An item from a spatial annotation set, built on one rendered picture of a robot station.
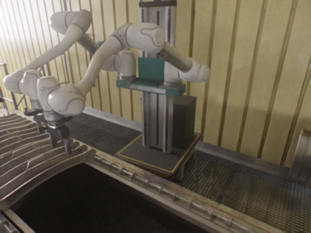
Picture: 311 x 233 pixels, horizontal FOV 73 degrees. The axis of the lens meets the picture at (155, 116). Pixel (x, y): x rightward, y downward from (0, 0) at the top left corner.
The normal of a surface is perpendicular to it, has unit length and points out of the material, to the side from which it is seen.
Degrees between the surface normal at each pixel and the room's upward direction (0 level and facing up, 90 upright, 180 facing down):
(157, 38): 87
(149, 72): 90
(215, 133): 90
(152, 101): 90
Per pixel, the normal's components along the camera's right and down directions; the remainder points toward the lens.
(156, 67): -0.48, 0.35
